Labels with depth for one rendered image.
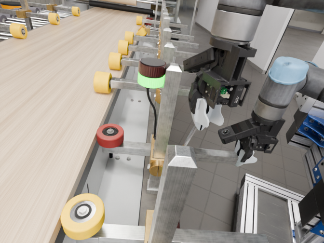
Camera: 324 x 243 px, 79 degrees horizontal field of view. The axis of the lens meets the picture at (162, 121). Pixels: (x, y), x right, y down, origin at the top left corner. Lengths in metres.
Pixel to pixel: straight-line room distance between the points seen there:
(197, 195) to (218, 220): 0.22
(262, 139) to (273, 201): 0.99
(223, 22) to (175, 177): 0.26
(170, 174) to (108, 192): 0.59
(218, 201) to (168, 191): 1.40
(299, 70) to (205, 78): 0.23
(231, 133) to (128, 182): 0.45
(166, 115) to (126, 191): 0.42
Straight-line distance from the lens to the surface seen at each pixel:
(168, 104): 0.47
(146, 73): 0.42
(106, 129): 0.62
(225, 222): 1.59
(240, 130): 0.60
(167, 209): 0.30
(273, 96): 0.56
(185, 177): 0.25
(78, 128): 0.64
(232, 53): 0.37
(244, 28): 0.37
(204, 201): 1.61
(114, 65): 1.00
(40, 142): 0.61
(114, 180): 0.84
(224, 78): 0.38
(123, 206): 0.78
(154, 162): 0.57
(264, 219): 1.46
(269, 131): 0.64
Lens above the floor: 1.29
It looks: 35 degrees down
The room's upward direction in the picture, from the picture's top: 9 degrees clockwise
